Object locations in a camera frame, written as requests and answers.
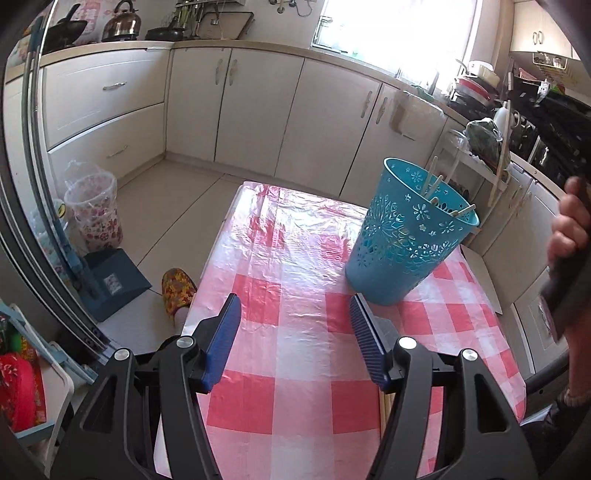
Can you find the wooden chopstick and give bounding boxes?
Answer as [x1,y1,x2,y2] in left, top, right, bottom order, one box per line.
[421,156,441,199]

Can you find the person's right hand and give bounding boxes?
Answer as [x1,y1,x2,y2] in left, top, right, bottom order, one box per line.
[547,177,590,266]

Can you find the yellow patterned slipper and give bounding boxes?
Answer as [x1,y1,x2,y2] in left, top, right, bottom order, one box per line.
[161,268,197,319]

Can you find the pink checkered tablecloth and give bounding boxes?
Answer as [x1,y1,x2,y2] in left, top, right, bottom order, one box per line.
[153,180,529,480]

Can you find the blue dustpan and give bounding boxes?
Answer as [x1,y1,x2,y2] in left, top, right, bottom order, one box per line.
[66,248,151,322]

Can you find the blue perforated plastic basket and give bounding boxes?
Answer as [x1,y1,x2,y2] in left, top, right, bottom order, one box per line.
[346,158,480,306]

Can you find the white wooden step stool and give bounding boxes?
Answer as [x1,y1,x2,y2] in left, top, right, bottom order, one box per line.
[461,245,503,315]

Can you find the floral plastic waste bin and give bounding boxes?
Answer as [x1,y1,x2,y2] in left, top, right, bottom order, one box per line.
[64,170,123,252]

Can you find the white rolling shelf cart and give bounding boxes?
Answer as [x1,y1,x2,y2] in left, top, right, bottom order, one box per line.
[434,129,511,205]

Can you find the green plastic bag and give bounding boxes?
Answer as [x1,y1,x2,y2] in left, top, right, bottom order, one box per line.
[464,118,507,170]

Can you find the white thermos jug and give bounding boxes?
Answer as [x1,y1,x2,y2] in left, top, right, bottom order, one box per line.
[493,100,522,141]

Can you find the stacked bowls and dishes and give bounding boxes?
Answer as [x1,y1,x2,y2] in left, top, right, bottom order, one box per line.
[449,59,501,113]

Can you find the black frying pan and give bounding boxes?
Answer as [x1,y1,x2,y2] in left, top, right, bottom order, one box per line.
[145,25,185,42]

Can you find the steel kettle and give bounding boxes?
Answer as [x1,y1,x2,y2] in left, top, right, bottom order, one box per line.
[101,0,141,42]

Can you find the black wok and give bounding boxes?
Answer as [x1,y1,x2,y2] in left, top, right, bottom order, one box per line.
[42,3,87,54]

